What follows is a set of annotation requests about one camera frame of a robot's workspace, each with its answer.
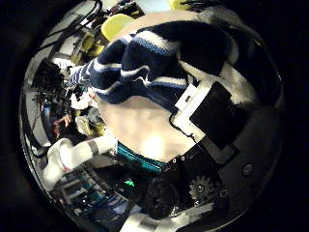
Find navy white striped garment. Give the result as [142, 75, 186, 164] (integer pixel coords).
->
[66, 20, 239, 112]

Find teal striped panel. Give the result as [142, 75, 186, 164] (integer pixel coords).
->
[115, 143, 168, 175]

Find large yellow-green chair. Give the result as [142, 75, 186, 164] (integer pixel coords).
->
[100, 13, 135, 43]

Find black hanging cables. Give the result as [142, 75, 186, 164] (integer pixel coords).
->
[44, 0, 104, 52]

